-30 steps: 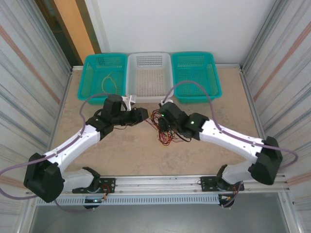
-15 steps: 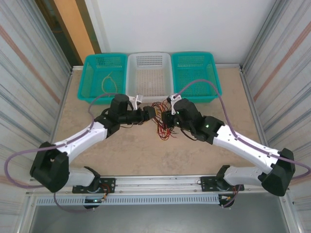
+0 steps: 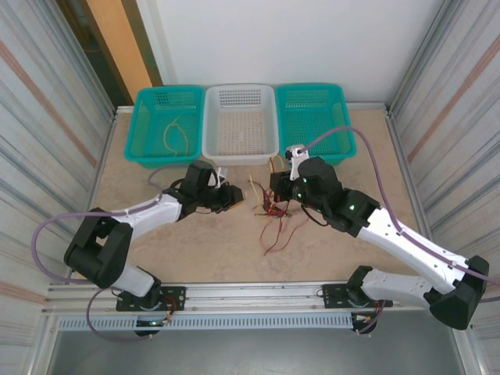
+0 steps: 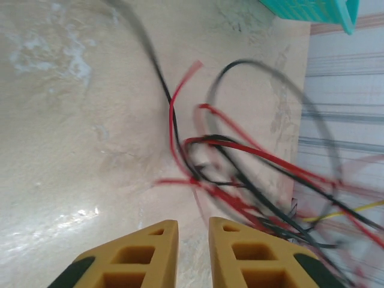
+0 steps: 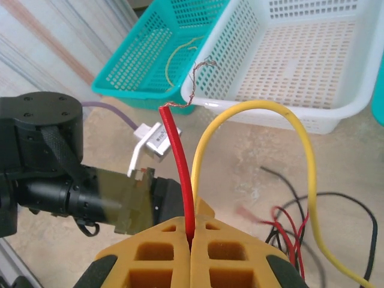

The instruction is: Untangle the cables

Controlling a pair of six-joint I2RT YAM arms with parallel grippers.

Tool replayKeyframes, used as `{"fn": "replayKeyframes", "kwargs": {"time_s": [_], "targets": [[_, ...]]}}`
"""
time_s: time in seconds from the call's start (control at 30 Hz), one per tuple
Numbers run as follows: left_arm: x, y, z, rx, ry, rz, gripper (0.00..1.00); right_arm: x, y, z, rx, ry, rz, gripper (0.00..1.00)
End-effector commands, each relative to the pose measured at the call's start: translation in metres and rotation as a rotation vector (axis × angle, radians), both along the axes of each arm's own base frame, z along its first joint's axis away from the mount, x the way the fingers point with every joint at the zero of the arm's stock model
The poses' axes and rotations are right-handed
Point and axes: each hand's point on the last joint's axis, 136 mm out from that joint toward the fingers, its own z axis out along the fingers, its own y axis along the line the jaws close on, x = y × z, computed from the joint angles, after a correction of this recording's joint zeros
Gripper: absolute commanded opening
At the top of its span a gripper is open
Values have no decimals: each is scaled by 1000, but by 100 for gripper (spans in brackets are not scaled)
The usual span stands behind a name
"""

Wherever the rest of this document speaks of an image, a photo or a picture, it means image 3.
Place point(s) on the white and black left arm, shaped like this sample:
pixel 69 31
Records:
pixel 156 213

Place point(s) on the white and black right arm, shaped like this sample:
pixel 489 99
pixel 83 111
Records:
pixel 406 250

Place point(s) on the white plastic basket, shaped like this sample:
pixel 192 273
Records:
pixel 240 129

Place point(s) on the teal plastic basket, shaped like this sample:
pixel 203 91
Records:
pixel 152 101
pixel 312 105

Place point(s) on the grey metal shelf panel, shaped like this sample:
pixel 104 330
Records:
pixel 250 351

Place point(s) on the orange wooden door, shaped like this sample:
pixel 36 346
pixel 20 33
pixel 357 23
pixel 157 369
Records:
pixel 113 39

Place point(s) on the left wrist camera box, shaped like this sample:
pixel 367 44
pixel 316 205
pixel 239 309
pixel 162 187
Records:
pixel 222 176

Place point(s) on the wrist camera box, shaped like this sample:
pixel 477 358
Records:
pixel 222 176
pixel 297 156

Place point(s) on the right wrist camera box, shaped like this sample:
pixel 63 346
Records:
pixel 297 156

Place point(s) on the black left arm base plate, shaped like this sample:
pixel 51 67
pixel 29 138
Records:
pixel 176 297

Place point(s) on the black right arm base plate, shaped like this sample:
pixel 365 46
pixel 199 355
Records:
pixel 332 295

